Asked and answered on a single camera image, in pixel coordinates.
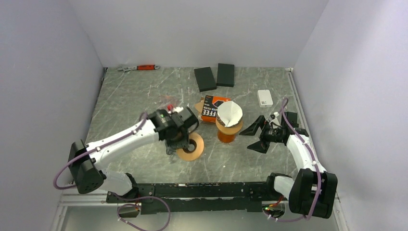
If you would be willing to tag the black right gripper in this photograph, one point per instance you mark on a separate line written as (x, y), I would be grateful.
(261, 146)

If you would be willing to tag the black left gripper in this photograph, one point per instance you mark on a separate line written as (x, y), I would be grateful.
(184, 142)

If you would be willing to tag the orange glass carafe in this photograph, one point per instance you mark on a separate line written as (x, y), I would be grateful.
(226, 138)

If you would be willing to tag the white paper coffee filter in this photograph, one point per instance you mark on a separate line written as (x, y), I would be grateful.
(229, 105)

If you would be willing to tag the clear glass ribbed dripper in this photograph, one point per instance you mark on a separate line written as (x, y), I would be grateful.
(228, 118)

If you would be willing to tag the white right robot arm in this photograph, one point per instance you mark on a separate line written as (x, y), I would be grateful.
(312, 192)

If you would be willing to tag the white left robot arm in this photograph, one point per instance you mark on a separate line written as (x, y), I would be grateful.
(88, 163)

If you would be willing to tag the orange coffee filter box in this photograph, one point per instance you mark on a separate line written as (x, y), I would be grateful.
(207, 107)

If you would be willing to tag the small white box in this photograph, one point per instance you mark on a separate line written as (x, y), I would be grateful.
(264, 98)

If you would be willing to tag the right black foam block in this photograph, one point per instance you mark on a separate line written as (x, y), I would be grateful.
(225, 75)

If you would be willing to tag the black foam block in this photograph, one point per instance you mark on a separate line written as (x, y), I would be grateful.
(205, 79)
(225, 75)

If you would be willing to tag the left black foam block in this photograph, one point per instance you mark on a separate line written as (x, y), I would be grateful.
(205, 79)

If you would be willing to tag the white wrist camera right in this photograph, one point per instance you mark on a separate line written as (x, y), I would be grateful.
(273, 119)

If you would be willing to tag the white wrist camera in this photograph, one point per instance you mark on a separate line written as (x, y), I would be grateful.
(173, 109)
(273, 119)

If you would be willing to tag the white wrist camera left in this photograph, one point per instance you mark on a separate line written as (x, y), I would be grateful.
(173, 109)

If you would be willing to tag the black table edge rail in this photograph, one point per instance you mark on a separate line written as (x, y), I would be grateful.
(196, 197)

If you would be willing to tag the orange handled adjustable wrench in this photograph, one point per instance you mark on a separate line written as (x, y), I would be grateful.
(138, 68)

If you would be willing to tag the aluminium frame rail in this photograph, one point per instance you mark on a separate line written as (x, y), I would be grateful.
(72, 198)

